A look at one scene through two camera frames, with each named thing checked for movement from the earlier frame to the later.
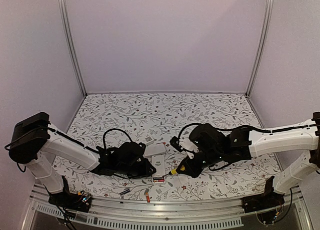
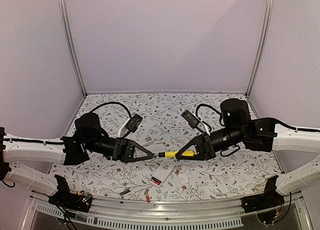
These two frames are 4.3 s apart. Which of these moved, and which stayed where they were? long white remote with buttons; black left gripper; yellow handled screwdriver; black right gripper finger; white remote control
Moved: black left gripper; yellow handled screwdriver; black right gripper finger
Stayed: white remote control; long white remote with buttons
